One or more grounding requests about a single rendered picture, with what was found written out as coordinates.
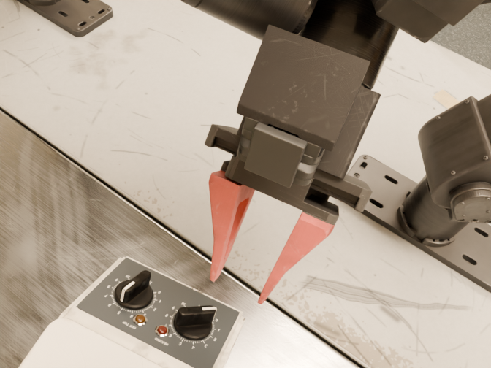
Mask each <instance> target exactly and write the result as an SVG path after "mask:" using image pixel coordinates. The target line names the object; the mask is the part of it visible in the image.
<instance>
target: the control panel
mask: <svg viewBox="0 0 491 368"><path fill-rule="evenodd" d="M143 270H148V271H149V272H151V280H150V283H149V286H150V287H151V288H152V290H153V299H152V302H151V303H150V304H149V305H148V306H147V307H145V308H142V309H139V310H130V309H127V308H125V307H122V306H120V305H119V303H117V302H116V300H115V296H114V293H115V288H116V287H117V285H118V284H119V283H121V282H123V281H125V280H131V279H132V278H133V277H135V276H136V275H138V274H139V273H141V271H143ZM205 305H212V306H214V307H216V309H217V311H216V314H215V316H214V319H213V321H212V324H213V326H212V329H211V332H210V334H209V335H208V336H207V337H206V338H204V339H202V340H188V339H186V338H184V337H182V336H180V335H179V333H177V331H176V330H175V327H174V318H175V315H176V313H177V312H178V309H179V308H180V307H193V306H205ZM76 307H78V309H80V310H82V311H84V312H86V313H88V314H89V315H92V316H93V317H95V318H98V319H99V320H101V321H104V322H105V323H108V324H110V325H111V326H113V327H115V328H117V329H119V330H121V331H123V332H125V333H127V334H129V335H131V336H133V337H135V338H137V339H139V340H141V341H142V342H144V343H146V344H148V345H150V346H152V347H154V348H156V349H158V350H160V351H162V352H164V353H166V354H168V355H169V356H171V357H173V358H175V359H177V360H179V361H182V362H183V363H185V364H188V365H189V366H191V367H193V368H213V366H214V364H215V362H216V359H217V358H218V355H219V353H220V352H221V349H222V348H223V346H224V343H225V342H226V340H227V337H228V336H229V333H230V332H231V330H232V327H233V326H234V324H235V321H236V320H237V317H238V316H239V313H240V312H238V311H236V310H234V309H232V308H231V307H228V306H226V305H225V304H222V303H220V302H217V301H216V300H214V299H211V298H210V297H208V296H206V295H204V294H201V293H200V292H198V291H195V290H193V289H191V288H189V287H187V286H185V285H183V284H181V283H179V282H177V281H174V280H172V279H170V278H168V277H166V276H164V275H162V274H160V273H158V272H156V271H153V270H152V269H149V268H147V267H145V266H143V265H142V264H139V263H137V262H136V261H132V260H131V259H129V258H125V259H124V260H123V261H122V262H121V263H120V264H119V265H118V266H117V267H116V268H114V270H113V271H112V272H111V273H110V274H109V275H108V276H106V278H105V279H103V281H102V282H101V283H100V284H98V286H97V287H95V289H94V290H92V291H91V292H90V293H89V294H88V295H87V296H86V297H85V298H84V299H83V300H82V301H81V302H80V303H79V304H78V305H77V306H76ZM138 315H143V316H144V317H145V322H143V323H138V322H136V320H135V318H136V316H138ZM160 326H165V327H166V328H167V333H166V334H160V333H158V332H157V329H158V328H159V327H160Z"/></svg>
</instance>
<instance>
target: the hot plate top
mask: <svg viewBox="0 0 491 368"><path fill-rule="evenodd" d="M18 368H164V367H162V366H160V365H158V364H157V363H155V362H153V361H151V360H149V359H147V358H145V357H143V356H141V355H139V354H138V353H135V352H134V351H132V350H129V349H128V348H125V347H124V346H122V345H119V344H118V343H117V342H114V341H112V340H110V339H108V338H106V337H104V336H102V335H100V334H99V333H97V332H95V331H93V330H91V329H89V328H87V327H85V326H83V325H81V324H80V323H78V322H76V321H73V320H72V319H69V318H59V319H56V320H54V321H53V322H52V323H50V324H49V325H48V327H47V328H46V329H45V330H44V332H43V333H42V335H41V336H40V338H39V339H38V340H37V342H36V343H35V345H34V347H33V348H32V349H31V350H30V352H29V353H28V355H27V357H25V359H24V360H23V362H22V364H21V365H20V366H19V367H18Z"/></svg>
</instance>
